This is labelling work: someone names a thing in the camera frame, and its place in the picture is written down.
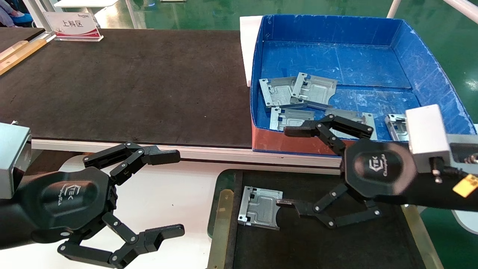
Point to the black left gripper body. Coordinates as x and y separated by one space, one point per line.
71 198

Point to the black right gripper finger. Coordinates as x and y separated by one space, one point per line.
306 211
298 131

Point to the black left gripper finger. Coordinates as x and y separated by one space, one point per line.
164 233
164 157

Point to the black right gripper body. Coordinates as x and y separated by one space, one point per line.
379 168

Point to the grey metal plate part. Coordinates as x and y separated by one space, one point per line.
276 91
358 117
396 127
259 207
287 117
313 89

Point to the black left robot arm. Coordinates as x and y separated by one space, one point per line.
11 224

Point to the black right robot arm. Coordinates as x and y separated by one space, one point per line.
437 194

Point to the black tray container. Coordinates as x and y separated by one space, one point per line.
283 246

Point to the black table mat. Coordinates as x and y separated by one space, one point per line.
130 86

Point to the blue cardboard box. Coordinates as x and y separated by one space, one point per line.
336 56

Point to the white curved panel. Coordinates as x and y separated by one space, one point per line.
468 222

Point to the wooden strip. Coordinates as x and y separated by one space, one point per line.
20 54

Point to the white red sign card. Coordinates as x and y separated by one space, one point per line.
73 26

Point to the person in blue clothes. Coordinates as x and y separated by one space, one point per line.
9 13

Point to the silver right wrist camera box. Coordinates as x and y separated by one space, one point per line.
427 136

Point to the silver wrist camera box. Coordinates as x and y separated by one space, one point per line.
13 160
427 136

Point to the white table edge rail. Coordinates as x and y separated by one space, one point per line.
224 153

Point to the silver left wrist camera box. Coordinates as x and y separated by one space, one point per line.
13 160

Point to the white frame tube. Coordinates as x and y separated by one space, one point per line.
393 8
463 9

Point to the aluminium frame post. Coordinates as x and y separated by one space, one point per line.
37 15

